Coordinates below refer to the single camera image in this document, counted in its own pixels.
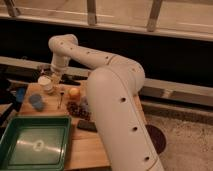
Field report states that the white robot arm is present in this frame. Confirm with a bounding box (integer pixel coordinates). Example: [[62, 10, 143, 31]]
[[48, 34, 164, 171]]

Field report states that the white paper cup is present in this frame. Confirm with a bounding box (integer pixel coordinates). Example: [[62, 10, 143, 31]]
[[38, 76, 54, 94]]

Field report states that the orange fruit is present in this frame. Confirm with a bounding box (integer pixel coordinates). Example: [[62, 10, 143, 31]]
[[68, 87, 81, 99]]

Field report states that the clear plastic bag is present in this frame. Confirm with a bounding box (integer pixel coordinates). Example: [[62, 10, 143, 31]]
[[80, 96, 89, 112]]

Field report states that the dark rectangular block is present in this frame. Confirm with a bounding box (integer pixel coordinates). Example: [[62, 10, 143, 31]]
[[77, 120, 97, 132]]

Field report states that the green plastic tray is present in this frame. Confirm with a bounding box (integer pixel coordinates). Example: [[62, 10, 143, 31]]
[[0, 116, 71, 171]]

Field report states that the purple bowl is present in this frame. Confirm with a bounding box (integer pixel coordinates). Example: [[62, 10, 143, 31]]
[[146, 125, 166, 154]]

